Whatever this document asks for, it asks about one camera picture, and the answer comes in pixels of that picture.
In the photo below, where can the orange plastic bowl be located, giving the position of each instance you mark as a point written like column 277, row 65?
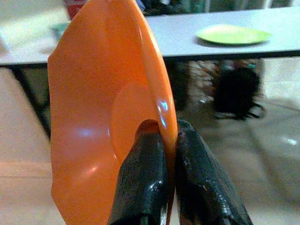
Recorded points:
column 93, row 93

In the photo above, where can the grey table black frame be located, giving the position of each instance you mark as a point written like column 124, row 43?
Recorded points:
column 175, row 35

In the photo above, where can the red white box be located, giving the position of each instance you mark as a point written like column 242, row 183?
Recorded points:
column 73, row 9

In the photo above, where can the black bag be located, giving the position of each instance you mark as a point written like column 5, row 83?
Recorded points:
column 236, row 91

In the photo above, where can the green plate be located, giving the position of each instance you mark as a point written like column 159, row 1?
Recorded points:
column 232, row 35

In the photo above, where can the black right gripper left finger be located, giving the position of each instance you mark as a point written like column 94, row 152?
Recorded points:
column 143, row 178

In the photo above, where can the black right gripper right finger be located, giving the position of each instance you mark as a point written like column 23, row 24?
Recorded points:
column 201, row 187

